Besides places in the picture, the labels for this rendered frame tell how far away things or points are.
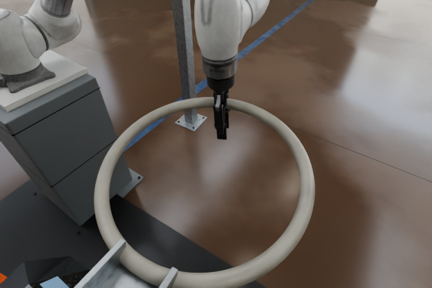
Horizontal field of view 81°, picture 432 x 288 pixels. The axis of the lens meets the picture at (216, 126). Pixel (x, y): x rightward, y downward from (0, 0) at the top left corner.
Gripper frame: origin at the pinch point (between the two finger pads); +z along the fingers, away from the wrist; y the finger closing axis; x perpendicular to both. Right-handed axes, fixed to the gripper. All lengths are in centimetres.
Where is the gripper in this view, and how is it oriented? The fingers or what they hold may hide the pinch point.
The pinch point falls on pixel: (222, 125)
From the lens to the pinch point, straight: 81.1
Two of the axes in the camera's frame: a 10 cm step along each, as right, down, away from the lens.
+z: 0.5, 7.0, 7.1
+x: 9.8, 0.9, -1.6
